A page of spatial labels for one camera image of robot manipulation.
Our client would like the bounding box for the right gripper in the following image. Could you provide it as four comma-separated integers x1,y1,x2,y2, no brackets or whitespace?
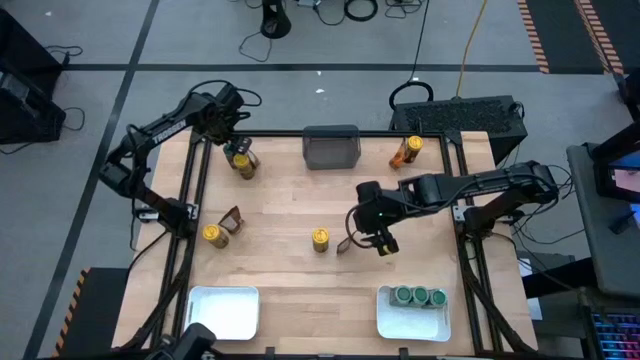
354,180,404,258

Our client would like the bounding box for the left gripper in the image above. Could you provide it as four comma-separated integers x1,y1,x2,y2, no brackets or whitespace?
207,107,254,157

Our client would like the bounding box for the yellow lid spice jar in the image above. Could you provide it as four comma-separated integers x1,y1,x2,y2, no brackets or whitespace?
201,223,230,250
311,227,331,254
232,152,258,181
403,134,425,164

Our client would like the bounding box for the white plastic bin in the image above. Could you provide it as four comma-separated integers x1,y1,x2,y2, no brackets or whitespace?
375,284,453,343
182,285,261,342

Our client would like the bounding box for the orange spice packet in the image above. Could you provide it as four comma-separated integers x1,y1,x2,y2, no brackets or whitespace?
388,140,407,171

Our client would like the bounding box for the dark grey plastic bin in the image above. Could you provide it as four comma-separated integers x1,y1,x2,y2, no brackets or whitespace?
301,124,362,172

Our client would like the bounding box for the black stand base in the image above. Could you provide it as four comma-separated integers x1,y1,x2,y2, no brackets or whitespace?
259,0,293,41

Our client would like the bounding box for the black perforated computer case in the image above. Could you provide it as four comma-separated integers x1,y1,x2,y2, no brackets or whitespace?
388,94,529,167

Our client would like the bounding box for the black equipment case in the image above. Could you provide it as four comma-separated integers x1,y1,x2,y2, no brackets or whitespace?
0,69,68,146
0,7,69,96

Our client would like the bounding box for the black mat orange striped edge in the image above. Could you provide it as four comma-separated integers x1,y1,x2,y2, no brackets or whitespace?
516,0,640,76
53,266,132,359

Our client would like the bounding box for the grey desk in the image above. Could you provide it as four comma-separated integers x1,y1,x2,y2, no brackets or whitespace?
565,142,640,300

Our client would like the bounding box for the small black desk device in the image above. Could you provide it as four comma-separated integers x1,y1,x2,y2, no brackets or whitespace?
608,209,637,235

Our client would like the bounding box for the black monitor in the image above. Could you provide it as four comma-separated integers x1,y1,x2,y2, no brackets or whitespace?
592,122,640,204

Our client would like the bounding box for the backlit keyboard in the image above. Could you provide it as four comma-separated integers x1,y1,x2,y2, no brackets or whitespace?
590,312,640,360

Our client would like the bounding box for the black aluminium table frame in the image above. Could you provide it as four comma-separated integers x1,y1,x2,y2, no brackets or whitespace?
118,112,540,359

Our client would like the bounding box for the black cable loop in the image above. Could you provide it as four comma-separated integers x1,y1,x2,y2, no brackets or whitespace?
387,79,436,112

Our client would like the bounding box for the black cable coil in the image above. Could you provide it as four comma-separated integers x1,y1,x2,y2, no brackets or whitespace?
343,0,380,23

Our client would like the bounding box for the black leader arm handle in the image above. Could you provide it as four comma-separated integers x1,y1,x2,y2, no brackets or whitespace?
143,322,218,360

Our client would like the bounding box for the long thin black cable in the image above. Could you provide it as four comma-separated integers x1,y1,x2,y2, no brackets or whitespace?
408,0,432,84

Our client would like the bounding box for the yellow cable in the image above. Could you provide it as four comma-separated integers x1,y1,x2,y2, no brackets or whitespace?
453,0,489,99

